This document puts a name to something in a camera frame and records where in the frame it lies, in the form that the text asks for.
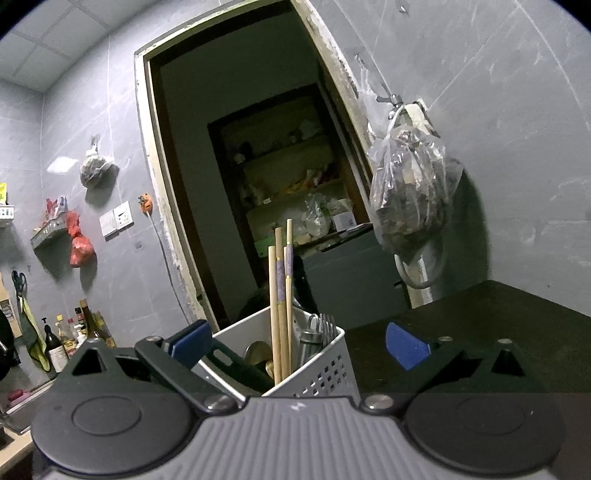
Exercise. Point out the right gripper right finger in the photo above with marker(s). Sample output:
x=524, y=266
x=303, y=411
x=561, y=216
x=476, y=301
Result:
x=448, y=366

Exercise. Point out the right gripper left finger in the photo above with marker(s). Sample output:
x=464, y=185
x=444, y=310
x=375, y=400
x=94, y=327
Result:
x=171, y=362

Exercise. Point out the steel spoon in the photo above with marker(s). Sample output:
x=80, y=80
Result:
x=259, y=355

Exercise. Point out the steel fork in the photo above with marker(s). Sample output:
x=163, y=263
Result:
x=329, y=331

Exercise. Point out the plain wooden chopstick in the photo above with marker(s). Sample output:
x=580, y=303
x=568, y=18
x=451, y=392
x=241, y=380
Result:
x=274, y=317

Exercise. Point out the purple banded wooden chopstick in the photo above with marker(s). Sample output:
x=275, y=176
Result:
x=288, y=269

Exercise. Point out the grey curved pipe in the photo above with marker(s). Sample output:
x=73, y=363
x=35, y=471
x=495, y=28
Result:
x=429, y=263

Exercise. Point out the dark glass bottle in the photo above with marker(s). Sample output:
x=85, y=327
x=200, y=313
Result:
x=54, y=349

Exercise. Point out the dark grey cabinet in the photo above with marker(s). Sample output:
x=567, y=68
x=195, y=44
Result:
x=353, y=279

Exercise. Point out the red plastic bag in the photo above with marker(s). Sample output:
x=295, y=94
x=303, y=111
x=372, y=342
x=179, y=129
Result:
x=81, y=249

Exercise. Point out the clear plastic bag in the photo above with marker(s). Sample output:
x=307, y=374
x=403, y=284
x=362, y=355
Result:
x=412, y=189

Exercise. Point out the hanging grey bag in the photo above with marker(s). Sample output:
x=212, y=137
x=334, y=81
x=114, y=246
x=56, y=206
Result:
x=94, y=166

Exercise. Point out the white wall switch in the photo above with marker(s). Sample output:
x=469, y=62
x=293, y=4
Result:
x=116, y=220

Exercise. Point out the wall shelf rack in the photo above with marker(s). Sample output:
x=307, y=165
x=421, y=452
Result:
x=50, y=232

